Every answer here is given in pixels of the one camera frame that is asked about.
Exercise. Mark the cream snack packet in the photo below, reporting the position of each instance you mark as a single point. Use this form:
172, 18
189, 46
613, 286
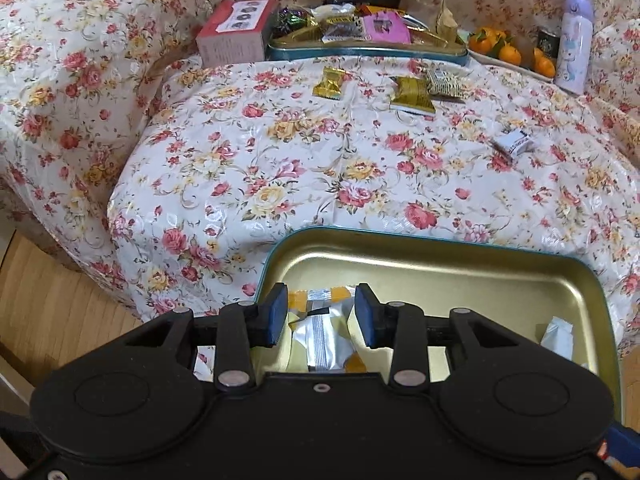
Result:
331, 9

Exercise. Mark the dark patterned snack packet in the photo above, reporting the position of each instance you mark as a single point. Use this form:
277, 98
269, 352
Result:
342, 27

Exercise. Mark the teal tin full of packets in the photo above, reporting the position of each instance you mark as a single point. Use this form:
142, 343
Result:
365, 54

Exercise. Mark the small white snack packet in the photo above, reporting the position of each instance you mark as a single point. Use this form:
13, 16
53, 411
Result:
517, 142

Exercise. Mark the small dark can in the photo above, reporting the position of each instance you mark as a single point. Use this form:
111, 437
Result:
547, 42

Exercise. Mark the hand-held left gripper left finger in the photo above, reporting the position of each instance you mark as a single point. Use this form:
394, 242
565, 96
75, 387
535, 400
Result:
276, 315

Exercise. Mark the green purple foil candy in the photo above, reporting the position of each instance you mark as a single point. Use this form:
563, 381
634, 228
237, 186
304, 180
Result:
292, 17

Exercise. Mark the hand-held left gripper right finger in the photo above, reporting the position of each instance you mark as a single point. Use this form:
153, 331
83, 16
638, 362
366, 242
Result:
365, 317

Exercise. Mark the gold paper wrapper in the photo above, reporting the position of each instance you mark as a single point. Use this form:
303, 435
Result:
446, 20

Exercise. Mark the long white snack packet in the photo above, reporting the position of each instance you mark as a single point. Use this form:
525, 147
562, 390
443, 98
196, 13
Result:
556, 342

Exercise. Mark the yellow silver snack packet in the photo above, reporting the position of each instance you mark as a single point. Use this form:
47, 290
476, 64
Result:
320, 340

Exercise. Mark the gold foil candy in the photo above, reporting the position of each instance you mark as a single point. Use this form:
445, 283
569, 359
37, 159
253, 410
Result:
329, 84

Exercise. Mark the gold tin tray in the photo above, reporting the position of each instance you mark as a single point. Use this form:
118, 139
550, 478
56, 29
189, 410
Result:
450, 285

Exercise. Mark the yellow black patterned packet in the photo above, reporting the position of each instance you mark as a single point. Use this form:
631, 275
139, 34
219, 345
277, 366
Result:
442, 82

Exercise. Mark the pile of tangerines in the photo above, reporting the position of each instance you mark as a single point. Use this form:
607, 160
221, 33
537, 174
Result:
510, 54

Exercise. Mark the purple white thermos bottle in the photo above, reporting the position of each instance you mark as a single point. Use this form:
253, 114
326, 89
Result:
572, 55

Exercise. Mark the pink snack packet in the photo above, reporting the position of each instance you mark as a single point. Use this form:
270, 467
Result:
385, 29

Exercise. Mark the gold snack packet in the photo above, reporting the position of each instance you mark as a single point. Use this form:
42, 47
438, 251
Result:
411, 95

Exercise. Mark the pink cardboard box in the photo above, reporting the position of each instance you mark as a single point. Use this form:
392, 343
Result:
230, 47

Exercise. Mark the white oblong plate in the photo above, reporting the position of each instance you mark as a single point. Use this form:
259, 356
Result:
500, 63

